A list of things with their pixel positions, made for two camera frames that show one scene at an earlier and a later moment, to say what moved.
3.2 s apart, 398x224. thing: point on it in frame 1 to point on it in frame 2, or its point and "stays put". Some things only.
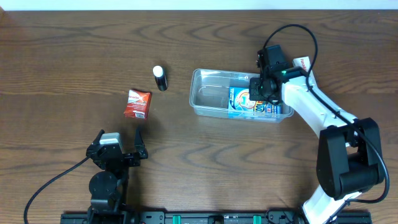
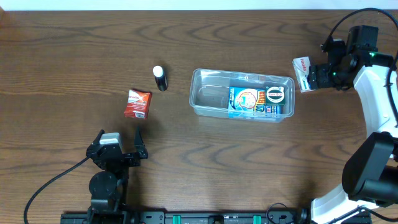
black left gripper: x=133 y=160 stays put
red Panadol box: x=138 y=104 stays put
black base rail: x=210 y=217 stays put
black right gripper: x=257 y=90 to x=318 y=76
